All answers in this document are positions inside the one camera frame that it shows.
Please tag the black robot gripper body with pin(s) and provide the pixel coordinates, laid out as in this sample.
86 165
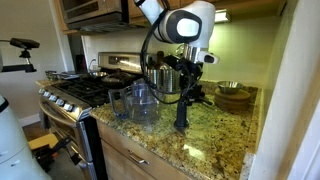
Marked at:
190 73

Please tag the black grinding blade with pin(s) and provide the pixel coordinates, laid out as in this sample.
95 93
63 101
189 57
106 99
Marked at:
181 121

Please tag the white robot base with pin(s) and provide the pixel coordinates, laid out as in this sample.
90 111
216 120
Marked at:
16 159

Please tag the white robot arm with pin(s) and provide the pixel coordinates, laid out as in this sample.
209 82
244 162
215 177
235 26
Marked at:
191 25

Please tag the clear plastic blender bowl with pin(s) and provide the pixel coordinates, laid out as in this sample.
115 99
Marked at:
135 102

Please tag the steel utensil holder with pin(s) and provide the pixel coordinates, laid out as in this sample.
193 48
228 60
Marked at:
166 78

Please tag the small steel bowl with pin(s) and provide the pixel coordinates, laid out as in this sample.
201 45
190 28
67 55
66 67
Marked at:
229 87

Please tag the stacked wooden plates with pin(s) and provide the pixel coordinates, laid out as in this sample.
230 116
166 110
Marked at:
232 102

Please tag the under-cabinet light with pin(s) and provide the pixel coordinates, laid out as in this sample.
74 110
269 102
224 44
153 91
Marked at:
222 16

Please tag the pan with lid on stove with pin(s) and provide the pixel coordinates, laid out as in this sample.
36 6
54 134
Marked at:
118 79

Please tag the steel over-range microwave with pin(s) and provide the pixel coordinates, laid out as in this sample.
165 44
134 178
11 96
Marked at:
95 15

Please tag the stainless steel gas stove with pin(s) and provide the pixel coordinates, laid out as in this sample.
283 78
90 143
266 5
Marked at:
65 107

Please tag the wooden drawer with handle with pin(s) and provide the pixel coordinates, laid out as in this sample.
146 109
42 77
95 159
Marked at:
127 160

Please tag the black camera on tripod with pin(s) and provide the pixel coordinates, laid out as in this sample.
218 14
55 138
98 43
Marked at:
26 45

